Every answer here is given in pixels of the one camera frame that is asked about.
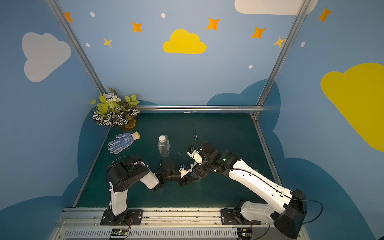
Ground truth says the square clear plastic bottle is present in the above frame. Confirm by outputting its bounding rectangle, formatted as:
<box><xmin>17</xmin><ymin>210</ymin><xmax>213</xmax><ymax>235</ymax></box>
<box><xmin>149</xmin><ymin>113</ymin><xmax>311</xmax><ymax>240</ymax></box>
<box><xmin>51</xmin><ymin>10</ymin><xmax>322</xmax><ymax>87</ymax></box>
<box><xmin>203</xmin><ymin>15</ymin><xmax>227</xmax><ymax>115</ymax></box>
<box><xmin>158</xmin><ymin>135</ymin><xmax>170</xmax><ymax>157</ymax></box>

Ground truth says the white bottle cap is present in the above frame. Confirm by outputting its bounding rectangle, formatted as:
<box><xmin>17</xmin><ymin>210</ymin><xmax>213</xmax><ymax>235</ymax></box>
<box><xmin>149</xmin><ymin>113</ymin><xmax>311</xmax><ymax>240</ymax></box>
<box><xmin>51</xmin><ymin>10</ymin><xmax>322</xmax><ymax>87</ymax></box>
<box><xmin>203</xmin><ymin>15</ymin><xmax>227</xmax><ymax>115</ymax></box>
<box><xmin>159</xmin><ymin>135</ymin><xmax>167</xmax><ymax>143</ymax></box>

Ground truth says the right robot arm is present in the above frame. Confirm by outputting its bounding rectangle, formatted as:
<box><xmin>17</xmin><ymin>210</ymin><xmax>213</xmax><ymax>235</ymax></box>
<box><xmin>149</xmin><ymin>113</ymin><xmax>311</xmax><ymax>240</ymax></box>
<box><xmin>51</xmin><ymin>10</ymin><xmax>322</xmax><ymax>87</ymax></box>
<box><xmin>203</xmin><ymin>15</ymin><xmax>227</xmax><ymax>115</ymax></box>
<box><xmin>187</xmin><ymin>142</ymin><xmax>307</xmax><ymax>239</ymax></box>

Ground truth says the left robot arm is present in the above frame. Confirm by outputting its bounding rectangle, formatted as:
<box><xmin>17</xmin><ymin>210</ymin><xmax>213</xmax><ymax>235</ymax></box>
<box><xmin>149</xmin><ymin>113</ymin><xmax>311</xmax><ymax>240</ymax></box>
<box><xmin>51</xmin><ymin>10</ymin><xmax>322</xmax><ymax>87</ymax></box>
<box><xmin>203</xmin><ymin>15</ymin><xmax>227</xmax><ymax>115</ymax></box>
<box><xmin>106</xmin><ymin>156</ymin><xmax>201</xmax><ymax>216</ymax></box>

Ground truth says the right controller board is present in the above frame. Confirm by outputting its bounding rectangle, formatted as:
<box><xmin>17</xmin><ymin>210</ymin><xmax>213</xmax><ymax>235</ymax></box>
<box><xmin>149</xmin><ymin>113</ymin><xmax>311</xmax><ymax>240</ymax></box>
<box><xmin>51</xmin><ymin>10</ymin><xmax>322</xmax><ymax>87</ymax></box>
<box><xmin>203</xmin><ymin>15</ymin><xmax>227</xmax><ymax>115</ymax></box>
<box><xmin>237</xmin><ymin>228</ymin><xmax>253</xmax><ymax>240</ymax></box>

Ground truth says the controller board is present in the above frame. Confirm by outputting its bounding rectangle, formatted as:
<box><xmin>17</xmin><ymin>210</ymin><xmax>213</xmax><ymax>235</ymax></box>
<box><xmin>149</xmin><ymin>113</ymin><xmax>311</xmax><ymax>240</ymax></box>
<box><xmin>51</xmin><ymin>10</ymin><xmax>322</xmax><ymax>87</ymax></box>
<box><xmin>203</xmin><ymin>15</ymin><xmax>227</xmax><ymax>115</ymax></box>
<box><xmin>237</xmin><ymin>228</ymin><xmax>253</xmax><ymax>240</ymax></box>
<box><xmin>110</xmin><ymin>229</ymin><xmax>130</xmax><ymax>239</ymax></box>

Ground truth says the blue dotted work glove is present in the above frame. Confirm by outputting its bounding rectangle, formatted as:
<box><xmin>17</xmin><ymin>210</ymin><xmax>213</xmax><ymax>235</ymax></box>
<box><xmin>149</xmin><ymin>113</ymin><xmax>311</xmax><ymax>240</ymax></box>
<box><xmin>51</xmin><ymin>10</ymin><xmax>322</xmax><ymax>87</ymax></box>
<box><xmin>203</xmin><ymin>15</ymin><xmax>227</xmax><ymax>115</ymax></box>
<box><xmin>108</xmin><ymin>132</ymin><xmax>141</xmax><ymax>155</ymax></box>

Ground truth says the left controller board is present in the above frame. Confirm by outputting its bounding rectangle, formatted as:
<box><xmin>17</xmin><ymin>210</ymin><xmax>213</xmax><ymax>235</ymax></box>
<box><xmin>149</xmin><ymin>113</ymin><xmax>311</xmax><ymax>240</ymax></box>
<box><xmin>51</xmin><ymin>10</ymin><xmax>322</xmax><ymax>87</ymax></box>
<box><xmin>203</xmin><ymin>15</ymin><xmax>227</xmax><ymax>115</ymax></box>
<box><xmin>110</xmin><ymin>229</ymin><xmax>130</xmax><ymax>239</ymax></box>

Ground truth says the artificial potted plant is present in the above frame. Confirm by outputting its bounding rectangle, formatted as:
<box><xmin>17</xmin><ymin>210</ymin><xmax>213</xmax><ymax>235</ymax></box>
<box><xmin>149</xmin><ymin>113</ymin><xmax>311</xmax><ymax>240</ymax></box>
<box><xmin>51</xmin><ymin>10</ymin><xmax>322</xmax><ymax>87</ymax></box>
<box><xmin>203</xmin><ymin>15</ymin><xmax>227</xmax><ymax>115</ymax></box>
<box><xmin>90</xmin><ymin>88</ymin><xmax>141</xmax><ymax>131</ymax></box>

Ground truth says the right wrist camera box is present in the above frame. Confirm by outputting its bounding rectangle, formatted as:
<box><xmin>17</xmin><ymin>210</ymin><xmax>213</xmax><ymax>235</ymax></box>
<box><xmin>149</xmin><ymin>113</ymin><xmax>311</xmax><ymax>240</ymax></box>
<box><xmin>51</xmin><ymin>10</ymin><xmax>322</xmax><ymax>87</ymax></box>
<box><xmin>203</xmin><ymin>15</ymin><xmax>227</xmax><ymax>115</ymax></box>
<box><xmin>187</xmin><ymin>146</ymin><xmax>203</xmax><ymax>165</ymax></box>

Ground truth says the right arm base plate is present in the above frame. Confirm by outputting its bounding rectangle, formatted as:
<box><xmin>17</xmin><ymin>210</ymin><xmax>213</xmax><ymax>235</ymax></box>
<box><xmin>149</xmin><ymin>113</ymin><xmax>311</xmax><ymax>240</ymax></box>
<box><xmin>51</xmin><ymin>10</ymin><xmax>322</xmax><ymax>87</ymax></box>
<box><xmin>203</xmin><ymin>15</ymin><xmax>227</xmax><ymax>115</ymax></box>
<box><xmin>221</xmin><ymin>208</ymin><xmax>262</xmax><ymax>225</ymax></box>

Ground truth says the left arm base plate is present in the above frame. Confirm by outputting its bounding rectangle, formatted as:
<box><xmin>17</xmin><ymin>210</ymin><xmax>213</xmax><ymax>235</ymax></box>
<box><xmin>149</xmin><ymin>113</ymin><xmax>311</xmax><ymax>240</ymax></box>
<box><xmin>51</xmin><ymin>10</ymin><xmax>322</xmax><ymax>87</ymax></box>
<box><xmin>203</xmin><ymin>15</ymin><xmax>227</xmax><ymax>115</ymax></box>
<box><xmin>100</xmin><ymin>209</ymin><xmax>143</xmax><ymax>226</ymax></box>

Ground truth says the aluminium back frame bar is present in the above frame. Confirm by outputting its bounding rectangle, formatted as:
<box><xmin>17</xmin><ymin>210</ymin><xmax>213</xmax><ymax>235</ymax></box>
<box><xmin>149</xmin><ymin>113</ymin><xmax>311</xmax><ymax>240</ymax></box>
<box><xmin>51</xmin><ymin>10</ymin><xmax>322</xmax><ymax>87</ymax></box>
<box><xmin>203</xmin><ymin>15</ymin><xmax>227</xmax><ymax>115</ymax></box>
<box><xmin>138</xmin><ymin>105</ymin><xmax>264</xmax><ymax>113</ymax></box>

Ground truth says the aluminium front rail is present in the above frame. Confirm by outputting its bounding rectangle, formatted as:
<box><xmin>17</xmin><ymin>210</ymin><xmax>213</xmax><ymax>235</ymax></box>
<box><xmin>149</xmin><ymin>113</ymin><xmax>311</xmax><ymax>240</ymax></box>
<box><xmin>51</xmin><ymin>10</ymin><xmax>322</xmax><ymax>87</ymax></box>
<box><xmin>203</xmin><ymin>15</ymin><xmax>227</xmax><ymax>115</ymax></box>
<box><xmin>50</xmin><ymin>208</ymin><xmax>287</xmax><ymax>240</ymax></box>

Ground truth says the right aluminium frame post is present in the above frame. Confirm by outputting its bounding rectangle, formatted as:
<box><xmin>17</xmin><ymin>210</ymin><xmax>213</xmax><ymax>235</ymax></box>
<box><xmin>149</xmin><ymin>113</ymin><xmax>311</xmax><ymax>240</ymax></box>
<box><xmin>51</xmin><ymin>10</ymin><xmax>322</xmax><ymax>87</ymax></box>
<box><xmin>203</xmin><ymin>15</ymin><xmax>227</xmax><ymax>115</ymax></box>
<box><xmin>252</xmin><ymin>0</ymin><xmax>312</xmax><ymax>120</ymax></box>

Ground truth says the aluminium frame post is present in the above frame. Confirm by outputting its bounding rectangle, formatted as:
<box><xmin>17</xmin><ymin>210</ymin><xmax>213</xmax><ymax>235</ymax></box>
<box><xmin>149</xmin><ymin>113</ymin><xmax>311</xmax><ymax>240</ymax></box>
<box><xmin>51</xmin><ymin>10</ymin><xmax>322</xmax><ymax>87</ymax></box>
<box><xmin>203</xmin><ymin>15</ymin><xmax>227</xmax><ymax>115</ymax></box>
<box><xmin>252</xmin><ymin>0</ymin><xmax>312</xmax><ymax>120</ymax></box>
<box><xmin>45</xmin><ymin>0</ymin><xmax>107</xmax><ymax>94</ymax></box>

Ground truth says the left aluminium frame post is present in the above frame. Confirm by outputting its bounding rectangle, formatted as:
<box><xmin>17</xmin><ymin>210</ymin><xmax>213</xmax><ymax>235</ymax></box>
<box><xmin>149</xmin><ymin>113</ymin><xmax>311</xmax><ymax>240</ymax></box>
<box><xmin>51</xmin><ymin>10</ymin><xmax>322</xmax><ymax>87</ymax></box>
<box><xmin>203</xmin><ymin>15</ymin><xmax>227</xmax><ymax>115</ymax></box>
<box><xmin>45</xmin><ymin>0</ymin><xmax>107</xmax><ymax>94</ymax></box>

